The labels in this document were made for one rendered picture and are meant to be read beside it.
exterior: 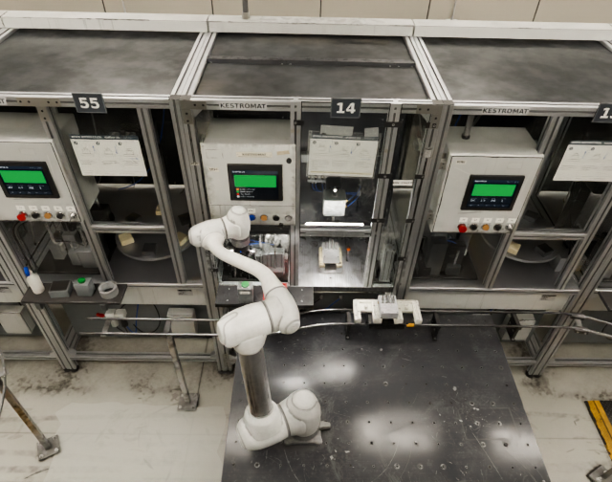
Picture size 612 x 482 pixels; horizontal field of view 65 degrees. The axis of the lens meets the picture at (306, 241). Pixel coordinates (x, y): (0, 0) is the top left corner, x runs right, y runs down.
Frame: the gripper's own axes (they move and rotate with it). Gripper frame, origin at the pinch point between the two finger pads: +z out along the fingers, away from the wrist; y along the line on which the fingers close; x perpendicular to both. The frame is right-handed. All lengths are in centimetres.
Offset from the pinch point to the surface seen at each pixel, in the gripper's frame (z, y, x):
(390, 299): 17, -79, 3
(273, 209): -33.6, -16.1, -9.7
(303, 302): 22.0, -31.9, 2.1
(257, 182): -51, -9, -8
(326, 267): 22, -45, -25
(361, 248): 22, -68, -42
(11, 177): -51, 103, -8
